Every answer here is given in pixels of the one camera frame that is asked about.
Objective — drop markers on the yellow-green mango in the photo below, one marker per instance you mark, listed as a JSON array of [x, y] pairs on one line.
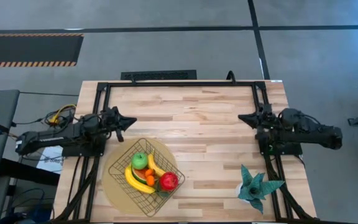
[[154, 165]]

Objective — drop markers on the black perforated floor grille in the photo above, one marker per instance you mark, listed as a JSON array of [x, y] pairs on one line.
[[158, 75]]

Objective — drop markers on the black floor beam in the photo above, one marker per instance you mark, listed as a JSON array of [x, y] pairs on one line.
[[26, 172]]

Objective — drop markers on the red plastic apple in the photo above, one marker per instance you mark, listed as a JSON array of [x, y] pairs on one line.
[[168, 181]]

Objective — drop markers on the black hazard-striped floor mat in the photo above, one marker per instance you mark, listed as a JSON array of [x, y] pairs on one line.
[[26, 49]]

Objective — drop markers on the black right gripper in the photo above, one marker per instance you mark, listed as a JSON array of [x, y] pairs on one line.
[[264, 119]]

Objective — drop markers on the white paper sheet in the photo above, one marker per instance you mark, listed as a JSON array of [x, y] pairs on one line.
[[50, 160]]

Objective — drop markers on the green plastic apple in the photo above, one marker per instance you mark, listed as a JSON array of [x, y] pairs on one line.
[[139, 161]]

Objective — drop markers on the artificial plant in white pot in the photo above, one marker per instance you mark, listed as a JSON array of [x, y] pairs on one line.
[[253, 189]]

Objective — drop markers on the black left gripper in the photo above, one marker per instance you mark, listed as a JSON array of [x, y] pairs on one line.
[[110, 119]]

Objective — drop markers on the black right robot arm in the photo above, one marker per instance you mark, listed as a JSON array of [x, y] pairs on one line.
[[309, 135]]

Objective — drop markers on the tangerine pair with thin stem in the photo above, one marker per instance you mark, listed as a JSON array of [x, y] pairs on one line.
[[150, 180]]

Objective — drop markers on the black aluminium table frame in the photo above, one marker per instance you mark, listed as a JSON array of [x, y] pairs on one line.
[[182, 84]]

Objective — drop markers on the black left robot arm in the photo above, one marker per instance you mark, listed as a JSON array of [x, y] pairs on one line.
[[57, 138]]

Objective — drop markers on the yellow plastic banana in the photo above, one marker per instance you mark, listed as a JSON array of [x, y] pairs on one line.
[[135, 183]]

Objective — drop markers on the round woven straw mat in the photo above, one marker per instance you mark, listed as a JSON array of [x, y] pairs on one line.
[[113, 193]]

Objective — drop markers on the plastic watermelon slice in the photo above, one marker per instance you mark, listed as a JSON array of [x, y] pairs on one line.
[[138, 175]]

